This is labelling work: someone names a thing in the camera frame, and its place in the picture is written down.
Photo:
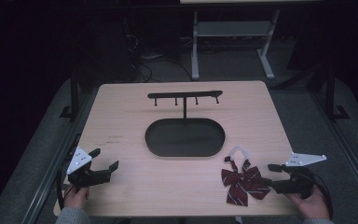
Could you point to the black metal stand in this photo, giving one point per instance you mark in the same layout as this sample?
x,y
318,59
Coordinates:
x,y
332,96
74,93

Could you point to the person's left hand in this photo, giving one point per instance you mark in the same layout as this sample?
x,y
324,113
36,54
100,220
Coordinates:
x,y
76,196

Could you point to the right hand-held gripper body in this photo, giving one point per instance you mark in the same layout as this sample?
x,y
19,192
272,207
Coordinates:
x,y
295,183

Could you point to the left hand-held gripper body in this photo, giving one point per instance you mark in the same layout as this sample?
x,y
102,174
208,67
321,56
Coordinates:
x,y
84,175

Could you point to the person's right hand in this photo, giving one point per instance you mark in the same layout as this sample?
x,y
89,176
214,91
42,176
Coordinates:
x,y
313,207

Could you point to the dark red striped bow tie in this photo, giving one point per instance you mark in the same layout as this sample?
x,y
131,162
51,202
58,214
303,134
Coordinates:
x,y
244,182

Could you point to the white metal desk frame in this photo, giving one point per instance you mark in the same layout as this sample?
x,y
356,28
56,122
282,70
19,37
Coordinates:
x,y
230,29

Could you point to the black hook stand with tray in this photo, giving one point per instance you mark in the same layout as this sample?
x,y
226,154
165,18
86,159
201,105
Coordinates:
x,y
185,137

